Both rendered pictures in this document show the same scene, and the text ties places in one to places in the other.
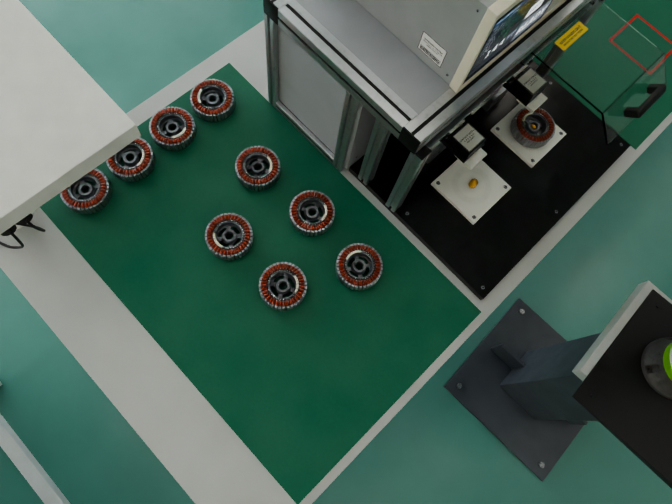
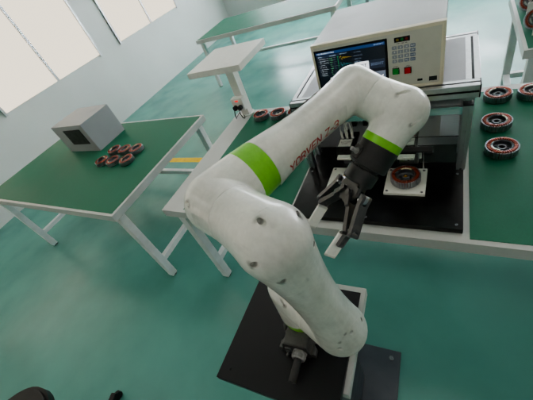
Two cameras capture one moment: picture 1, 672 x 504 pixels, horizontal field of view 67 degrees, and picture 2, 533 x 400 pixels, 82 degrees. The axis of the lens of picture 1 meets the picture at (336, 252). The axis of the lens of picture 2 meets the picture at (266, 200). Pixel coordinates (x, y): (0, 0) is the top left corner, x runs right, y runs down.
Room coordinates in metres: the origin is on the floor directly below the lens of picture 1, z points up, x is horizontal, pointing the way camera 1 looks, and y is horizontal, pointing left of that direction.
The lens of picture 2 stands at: (0.50, -1.32, 1.71)
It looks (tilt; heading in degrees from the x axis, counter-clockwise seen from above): 40 degrees down; 101
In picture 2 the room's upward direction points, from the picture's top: 24 degrees counter-clockwise
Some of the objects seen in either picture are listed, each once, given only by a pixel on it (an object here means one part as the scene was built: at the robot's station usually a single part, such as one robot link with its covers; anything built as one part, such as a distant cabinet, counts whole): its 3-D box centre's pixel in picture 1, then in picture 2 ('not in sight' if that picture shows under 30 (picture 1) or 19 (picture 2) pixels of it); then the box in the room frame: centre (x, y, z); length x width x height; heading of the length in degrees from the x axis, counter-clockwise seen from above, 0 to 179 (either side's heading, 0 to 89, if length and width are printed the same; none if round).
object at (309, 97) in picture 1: (310, 97); not in sight; (0.69, 0.17, 0.91); 0.28 x 0.03 x 0.32; 61
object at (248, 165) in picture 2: not in sight; (228, 193); (0.35, -0.86, 1.35); 0.18 x 0.13 x 0.12; 36
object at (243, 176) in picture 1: (257, 168); not in sight; (0.54, 0.25, 0.77); 0.11 x 0.11 x 0.04
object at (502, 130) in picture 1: (528, 132); (405, 181); (0.88, -0.40, 0.78); 0.15 x 0.15 x 0.01; 61
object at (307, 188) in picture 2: (493, 157); (375, 181); (0.78, -0.33, 0.76); 0.64 x 0.47 x 0.02; 151
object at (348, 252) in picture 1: (358, 266); not in sight; (0.37, -0.06, 0.77); 0.11 x 0.11 x 0.04
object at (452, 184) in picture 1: (471, 185); (346, 179); (0.67, -0.28, 0.78); 0.15 x 0.15 x 0.01; 61
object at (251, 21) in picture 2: not in sight; (277, 40); (0.72, 3.53, 0.38); 2.10 x 0.90 x 0.75; 151
